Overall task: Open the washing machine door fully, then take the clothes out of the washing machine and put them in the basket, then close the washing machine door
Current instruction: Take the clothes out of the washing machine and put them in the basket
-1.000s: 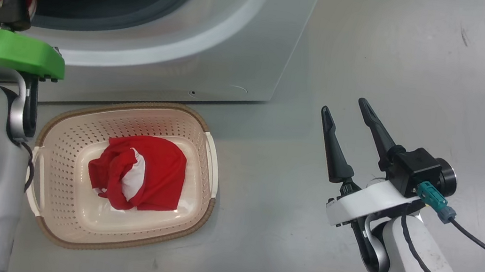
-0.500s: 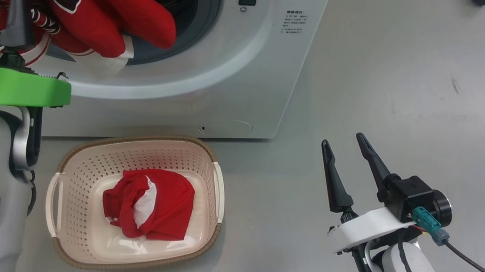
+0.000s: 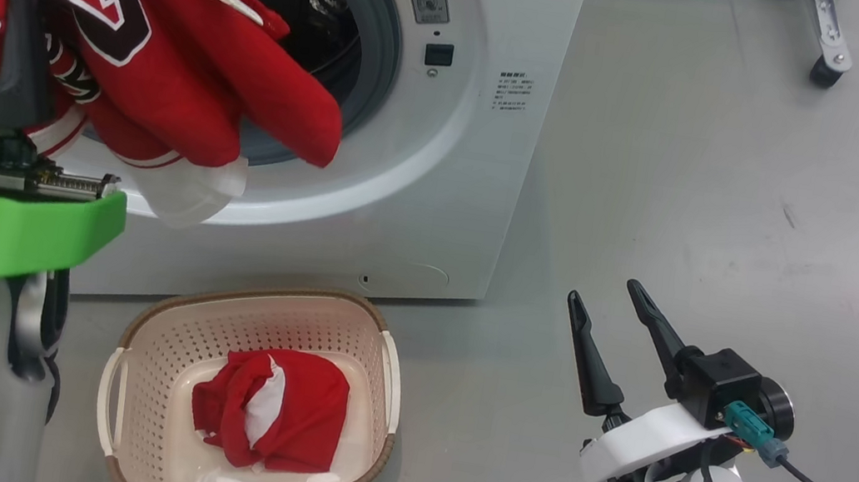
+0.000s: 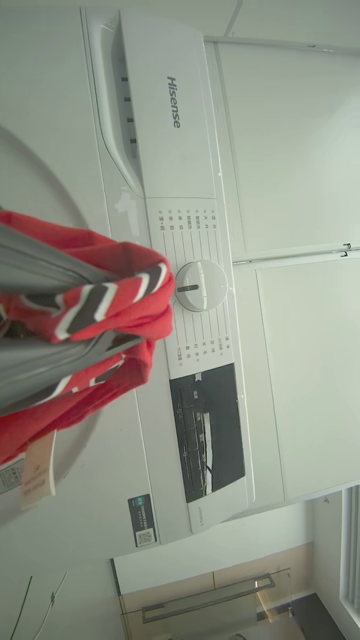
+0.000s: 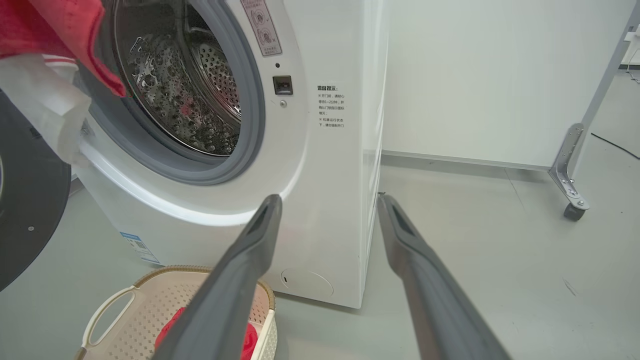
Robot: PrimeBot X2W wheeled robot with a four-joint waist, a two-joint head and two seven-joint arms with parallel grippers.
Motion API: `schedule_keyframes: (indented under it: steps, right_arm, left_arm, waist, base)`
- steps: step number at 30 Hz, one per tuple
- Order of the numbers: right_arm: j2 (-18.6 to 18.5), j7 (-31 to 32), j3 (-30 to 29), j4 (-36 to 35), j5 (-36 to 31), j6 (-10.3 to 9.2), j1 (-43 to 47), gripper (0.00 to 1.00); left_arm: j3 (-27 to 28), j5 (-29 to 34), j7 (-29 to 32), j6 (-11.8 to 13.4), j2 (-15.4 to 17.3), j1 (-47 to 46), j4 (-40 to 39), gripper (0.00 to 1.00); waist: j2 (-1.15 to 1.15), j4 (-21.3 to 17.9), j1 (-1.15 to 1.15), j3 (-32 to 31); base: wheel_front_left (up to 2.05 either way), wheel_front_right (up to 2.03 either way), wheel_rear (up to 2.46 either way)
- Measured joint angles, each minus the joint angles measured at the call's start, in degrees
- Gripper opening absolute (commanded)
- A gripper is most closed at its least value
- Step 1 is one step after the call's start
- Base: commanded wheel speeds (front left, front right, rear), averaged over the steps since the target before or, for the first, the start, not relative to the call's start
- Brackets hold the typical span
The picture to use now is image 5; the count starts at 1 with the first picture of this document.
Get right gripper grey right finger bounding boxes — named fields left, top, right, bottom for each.
left=377, top=194, right=511, bottom=360

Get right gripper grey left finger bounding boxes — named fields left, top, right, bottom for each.
left=152, top=194, right=284, bottom=360

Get red basketball shorts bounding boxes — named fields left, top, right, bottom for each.
left=154, top=306, right=259, bottom=360

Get black round washer door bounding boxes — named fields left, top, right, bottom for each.
left=0, top=52, right=94, bottom=293

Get red basketball jersey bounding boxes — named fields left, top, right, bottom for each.
left=0, top=0, right=127, bottom=99

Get cream perforated laundry basket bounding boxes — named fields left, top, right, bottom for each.
left=75, top=265, right=278, bottom=360

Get white front-load washing machine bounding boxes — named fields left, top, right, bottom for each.
left=72, top=0, right=390, bottom=310

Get stainless steel washing machine drum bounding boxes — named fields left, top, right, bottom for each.
left=113, top=0, right=242, bottom=157

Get black door latch socket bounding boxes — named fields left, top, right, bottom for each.
left=272, top=75, right=294, bottom=96

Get round white filter cover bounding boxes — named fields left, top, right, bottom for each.
left=280, top=268, right=335, bottom=299

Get blue white energy label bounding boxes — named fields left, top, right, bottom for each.
left=119, top=231, right=161, bottom=265

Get pink grey warning sticker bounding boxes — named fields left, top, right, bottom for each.
left=240, top=0, right=283, bottom=57

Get metal partition bracket with caster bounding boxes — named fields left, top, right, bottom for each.
left=548, top=123, right=591, bottom=223

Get black floor cable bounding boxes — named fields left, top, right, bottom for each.
left=591, top=132, right=640, bottom=161

